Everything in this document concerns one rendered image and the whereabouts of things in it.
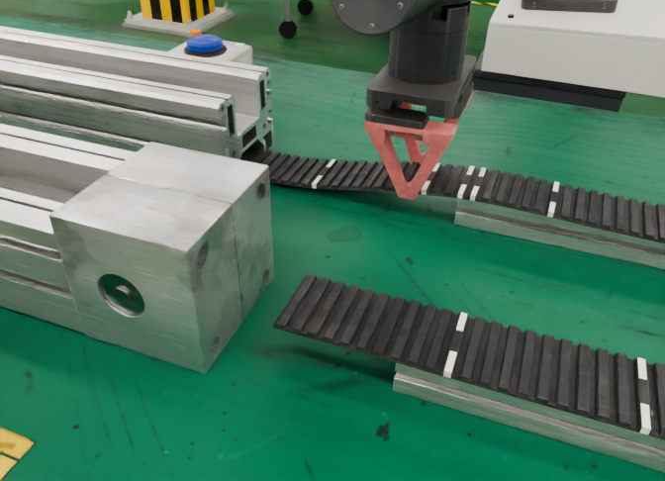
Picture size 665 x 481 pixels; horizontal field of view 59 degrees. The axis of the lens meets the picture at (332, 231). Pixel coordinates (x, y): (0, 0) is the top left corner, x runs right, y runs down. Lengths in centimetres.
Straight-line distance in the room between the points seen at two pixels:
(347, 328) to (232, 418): 8
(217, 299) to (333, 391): 9
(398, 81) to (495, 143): 23
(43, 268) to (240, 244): 12
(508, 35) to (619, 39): 13
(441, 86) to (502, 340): 19
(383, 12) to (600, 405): 25
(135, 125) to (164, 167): 17
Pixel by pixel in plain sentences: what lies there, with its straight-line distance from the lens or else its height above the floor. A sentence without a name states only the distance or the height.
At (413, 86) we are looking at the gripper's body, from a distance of 45.
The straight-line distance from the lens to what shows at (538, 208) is 49.
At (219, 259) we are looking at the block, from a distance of 35.
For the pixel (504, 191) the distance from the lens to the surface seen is 50.
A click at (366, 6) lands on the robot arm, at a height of 97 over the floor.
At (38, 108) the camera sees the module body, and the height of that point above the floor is 83.
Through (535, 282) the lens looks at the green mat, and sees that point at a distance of 47.
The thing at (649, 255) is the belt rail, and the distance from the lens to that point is 52.
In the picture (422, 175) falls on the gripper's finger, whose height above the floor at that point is 83.
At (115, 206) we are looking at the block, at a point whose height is 87.
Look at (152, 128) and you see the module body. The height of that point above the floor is 83.
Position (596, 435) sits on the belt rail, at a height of 79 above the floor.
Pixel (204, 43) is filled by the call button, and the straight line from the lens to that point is 70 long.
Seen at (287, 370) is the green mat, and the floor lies 78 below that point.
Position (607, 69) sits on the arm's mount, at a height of 80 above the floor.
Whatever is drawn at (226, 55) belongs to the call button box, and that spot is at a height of 84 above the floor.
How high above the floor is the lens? 106
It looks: 35 degrees down
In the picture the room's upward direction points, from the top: 1 degrees clockwise
